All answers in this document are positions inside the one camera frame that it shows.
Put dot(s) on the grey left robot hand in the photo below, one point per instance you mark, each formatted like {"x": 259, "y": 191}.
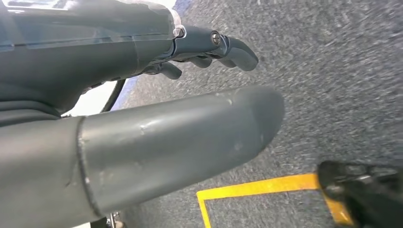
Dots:
{"x": 157, "y": 144}

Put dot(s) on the yellow floor tape outline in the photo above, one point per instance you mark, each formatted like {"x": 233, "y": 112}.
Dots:
{"x": 267, "y": 187}

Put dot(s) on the black robot foot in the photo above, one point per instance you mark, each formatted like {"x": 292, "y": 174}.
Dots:
{"x": 371, "y": 195}

